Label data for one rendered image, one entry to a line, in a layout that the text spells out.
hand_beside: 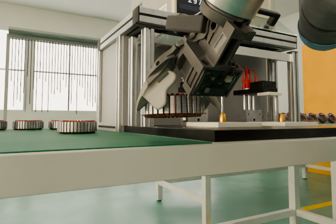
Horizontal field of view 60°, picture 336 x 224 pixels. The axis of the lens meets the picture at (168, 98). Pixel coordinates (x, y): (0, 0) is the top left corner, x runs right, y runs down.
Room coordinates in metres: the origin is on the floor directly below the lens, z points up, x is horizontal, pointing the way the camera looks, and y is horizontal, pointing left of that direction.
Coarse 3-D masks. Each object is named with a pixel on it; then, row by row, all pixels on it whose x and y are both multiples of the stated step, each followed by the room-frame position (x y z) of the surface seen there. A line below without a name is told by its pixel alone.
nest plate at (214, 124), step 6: (204, 126) 0.78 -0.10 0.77; (210, 126) 0.75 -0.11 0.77; (216, 126) 0.73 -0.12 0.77; (222, 126) 0.73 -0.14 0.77; (228, 126) 0.74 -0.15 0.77; (234, 126) 0.75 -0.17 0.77; (240, 126) 0.76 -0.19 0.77; (246, 126) 0.77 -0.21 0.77; (252, 126) 0.78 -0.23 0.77; (258, 126) 0.79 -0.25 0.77
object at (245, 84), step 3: (243, 66) 1.08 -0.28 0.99; (246, 66) 1.06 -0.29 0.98; (246, 69) 1.04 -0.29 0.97; (252, 69) 1.08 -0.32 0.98; (246, 72) 1.04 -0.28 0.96; (249, 72) 1.05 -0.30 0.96; (246, 75) 1.04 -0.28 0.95; (249, 75) 1.05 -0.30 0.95; (255, 75) 1.07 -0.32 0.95; (243, 78) 1.07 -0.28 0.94; (246, 78) 1.04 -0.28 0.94; (249, 78) 1.05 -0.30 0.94; (255, 78) 1.06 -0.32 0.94; (243, 81) 1.07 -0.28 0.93; (246, 81) 1.04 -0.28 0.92; (249, 81) 1.05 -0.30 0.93; (243, 84) 1.07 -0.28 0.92; (246, 84) 1.04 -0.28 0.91; (243, 87) 1.07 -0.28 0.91; (246, 87) 1.04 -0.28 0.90
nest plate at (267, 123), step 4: (264, 124) 0.91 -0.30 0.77; (268, 124) 0.90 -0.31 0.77; (272, 124) 0.88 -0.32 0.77; (276, 124) 0.87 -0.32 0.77; (280, 124) 0.86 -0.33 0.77; (284, 124) 0.84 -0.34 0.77; (288, 124) 0.85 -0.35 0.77; (292, 124) 0.86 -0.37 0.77; (296, 124) 0.87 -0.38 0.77; (300, 124) 0.87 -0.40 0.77; (304, 124) 0.88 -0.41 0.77; (308, 124) 0.89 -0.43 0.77; (312, 124) 0.90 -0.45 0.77; (316, 124) 0.91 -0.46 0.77
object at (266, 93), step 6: (252, 84) 1.01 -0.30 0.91; (258, 84) 0.98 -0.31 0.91; (264, 84) 0.97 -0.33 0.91; (270, 84) 0.99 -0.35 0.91; (234, 90) 1.09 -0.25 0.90; (240, 90) 1.06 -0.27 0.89; (246, 90) 1.03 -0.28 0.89; (252, 90) 1.01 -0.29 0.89; (258, 90) 0.98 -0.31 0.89; (264, 90) 0.97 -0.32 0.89; (270, 90) 0.98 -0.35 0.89; (276, 90) 1.00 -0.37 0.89; (252, 96) 1.08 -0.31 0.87; (252, 102) 1.08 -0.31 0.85; (252, 108) 1.08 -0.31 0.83
